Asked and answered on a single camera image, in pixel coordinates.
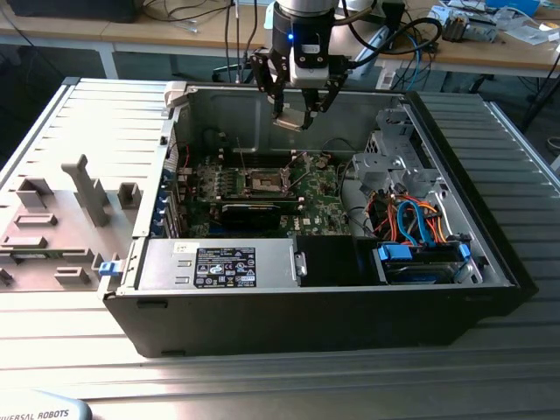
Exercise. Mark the hard disk in blue carrier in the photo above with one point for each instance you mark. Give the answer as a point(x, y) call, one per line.
point(396, 254)

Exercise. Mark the silver metal box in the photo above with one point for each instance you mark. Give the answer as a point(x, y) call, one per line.
point(481, 30)

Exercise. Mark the white plastic case latch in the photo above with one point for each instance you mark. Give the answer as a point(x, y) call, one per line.
point(177, 93)

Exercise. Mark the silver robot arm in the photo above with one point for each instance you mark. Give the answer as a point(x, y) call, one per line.
point(306, 5)

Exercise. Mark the small blue plastic clip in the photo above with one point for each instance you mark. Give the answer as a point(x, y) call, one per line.
point(108, 268)

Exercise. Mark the silver power supply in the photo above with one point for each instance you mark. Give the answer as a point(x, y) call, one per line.
point(166, 262)

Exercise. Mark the light wooden desk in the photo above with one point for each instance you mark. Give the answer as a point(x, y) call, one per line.
point(144, 35)
point(481, 54)

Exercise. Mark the black graphics card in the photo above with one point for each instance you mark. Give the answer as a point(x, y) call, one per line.
point(251, 216)

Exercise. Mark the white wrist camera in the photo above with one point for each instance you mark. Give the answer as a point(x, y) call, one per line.
point(306, 74)

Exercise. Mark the metal disk bay cage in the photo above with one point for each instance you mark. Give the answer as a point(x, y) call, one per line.
point(394, 164)

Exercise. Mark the finned CPU cooler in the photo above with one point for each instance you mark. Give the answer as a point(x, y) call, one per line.
point(455, 28)

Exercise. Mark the CPU socket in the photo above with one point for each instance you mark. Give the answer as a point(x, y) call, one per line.
point(262, 181)

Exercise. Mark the green motherboard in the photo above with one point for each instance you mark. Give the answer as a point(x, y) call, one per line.
point(324, 201)

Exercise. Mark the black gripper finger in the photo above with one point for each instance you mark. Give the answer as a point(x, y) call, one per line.
point(310, 114)
point(278, 105)

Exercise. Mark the black PC case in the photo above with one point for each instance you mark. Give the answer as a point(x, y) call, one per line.
point(284, 324)

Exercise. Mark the grey parts rack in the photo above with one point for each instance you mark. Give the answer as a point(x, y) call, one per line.
point(94, 197)

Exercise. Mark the silver CPU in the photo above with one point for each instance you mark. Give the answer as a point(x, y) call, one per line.
point(289, 119)

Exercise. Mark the clear plastic bags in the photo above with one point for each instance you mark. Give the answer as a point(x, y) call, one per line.
point(531, 32)

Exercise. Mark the blue box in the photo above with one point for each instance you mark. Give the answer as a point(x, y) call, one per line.
point(512, 5)

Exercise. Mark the black monitor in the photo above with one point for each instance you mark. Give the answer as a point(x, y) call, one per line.
point(70, 11)

